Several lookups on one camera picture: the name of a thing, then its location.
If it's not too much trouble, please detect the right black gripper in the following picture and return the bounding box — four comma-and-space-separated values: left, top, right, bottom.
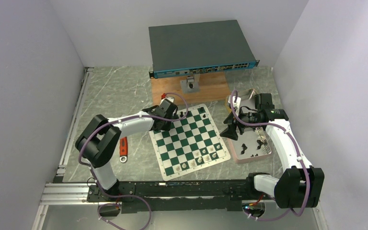
220, 106, 262, 140

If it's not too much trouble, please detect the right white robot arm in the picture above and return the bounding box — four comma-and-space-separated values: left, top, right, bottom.
220, 90, 325, 210

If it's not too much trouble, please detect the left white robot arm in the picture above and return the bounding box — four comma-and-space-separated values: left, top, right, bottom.
75, 100, 178, 201

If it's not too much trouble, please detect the black chess piece in tray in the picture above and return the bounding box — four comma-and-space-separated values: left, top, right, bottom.
256, 139, 265, 150
241, 143, 248, 155

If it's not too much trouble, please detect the green white chess mat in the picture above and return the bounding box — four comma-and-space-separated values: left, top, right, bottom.
149, 104, 231, 181

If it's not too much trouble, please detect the wooden board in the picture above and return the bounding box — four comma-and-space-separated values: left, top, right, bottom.
150, 72, 230, 105

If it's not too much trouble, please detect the pink plastic tray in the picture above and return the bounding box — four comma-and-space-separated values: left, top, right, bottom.
228, 128, 272, 164

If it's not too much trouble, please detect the yellow metal tin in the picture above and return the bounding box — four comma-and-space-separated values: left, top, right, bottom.
225, 89, 259, 112

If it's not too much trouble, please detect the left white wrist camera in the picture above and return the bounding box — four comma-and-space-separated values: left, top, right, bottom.
160, 93, 174, 104

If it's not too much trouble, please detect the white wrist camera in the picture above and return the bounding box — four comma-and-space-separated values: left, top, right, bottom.
228, 95, 242, 114
160, 93, 174, 104

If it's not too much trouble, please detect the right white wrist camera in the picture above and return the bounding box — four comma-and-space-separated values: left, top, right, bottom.
228, 95, 242, 114

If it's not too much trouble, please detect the metal bracket with knob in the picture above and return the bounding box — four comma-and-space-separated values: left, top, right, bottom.
180, 74, 200, 94

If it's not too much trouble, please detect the red handled adjustable wrench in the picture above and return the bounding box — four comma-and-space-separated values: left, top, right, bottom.
119, 137, 128, 163

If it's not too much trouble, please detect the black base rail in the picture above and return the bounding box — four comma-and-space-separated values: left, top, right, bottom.
87, 179, 264, 214

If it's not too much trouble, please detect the dark grey network switch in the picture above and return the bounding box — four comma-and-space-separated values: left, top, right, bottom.
149, 20, 260, 79

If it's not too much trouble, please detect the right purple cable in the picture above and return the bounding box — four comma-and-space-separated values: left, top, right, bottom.
230, 89, 311, 222

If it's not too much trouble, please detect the aluminium frame rail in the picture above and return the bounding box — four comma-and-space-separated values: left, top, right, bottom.
32, 67, 94, 230

